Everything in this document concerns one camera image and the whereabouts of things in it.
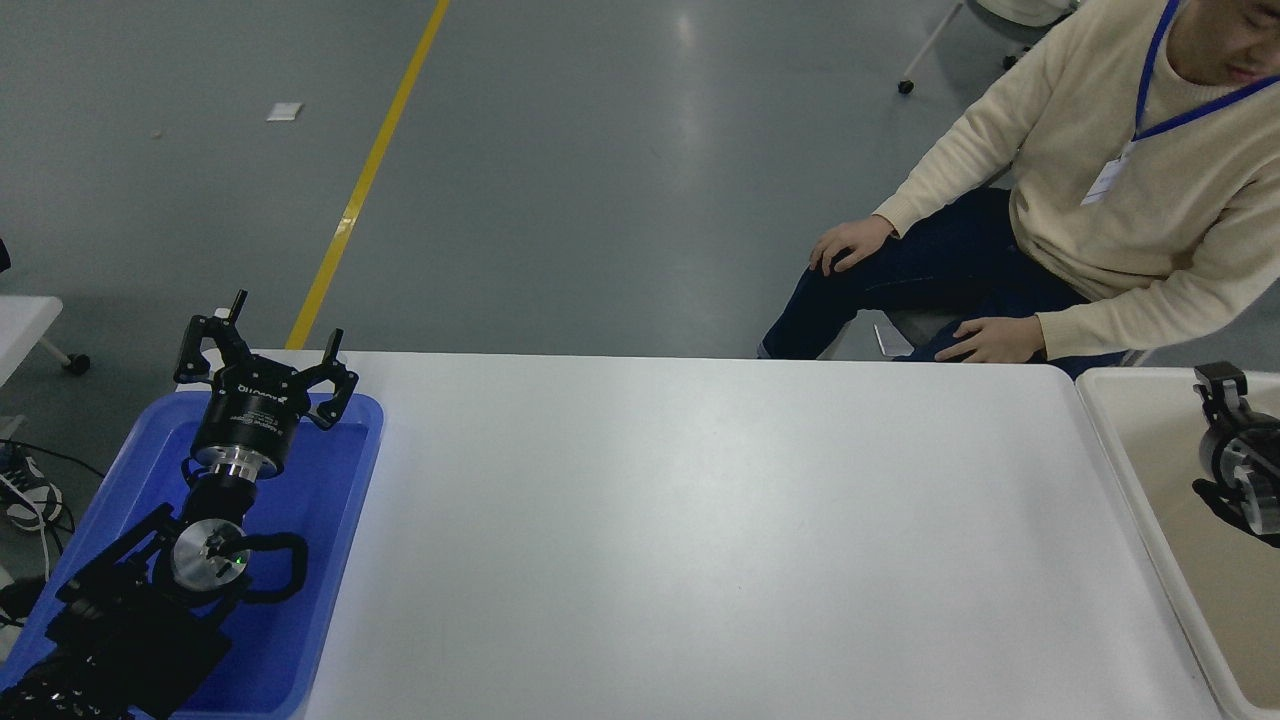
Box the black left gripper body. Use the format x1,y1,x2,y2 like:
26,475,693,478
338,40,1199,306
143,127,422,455
190,365,306,471

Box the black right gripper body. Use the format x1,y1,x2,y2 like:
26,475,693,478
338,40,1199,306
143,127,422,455
1199,424,1253,493

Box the person's left hand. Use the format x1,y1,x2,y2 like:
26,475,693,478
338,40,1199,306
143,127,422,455
947,315,1047,364

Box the person's right hand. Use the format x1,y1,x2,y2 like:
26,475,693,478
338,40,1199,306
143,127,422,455
808,214,897,277

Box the large pale bin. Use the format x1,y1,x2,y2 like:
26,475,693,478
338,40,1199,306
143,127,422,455
1075,367,1280,720

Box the blue plastic tray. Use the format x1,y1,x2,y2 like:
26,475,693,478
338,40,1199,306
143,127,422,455
0,392,384,720

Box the white side table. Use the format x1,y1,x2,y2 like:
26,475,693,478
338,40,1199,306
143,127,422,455
0,296,93,387

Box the grey white sneaker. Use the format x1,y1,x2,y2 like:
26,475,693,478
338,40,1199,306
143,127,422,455
0,455,67,532

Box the person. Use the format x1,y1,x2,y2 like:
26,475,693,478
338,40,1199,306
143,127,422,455
757,0,1280,381

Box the black cable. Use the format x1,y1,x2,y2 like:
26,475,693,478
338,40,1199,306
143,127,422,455
0,440,106,483

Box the white cable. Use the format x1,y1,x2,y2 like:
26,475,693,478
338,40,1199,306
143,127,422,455
0,478,53,583

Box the white frame wheeled chair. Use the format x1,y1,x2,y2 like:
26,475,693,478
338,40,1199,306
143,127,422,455
897,0,1081,96

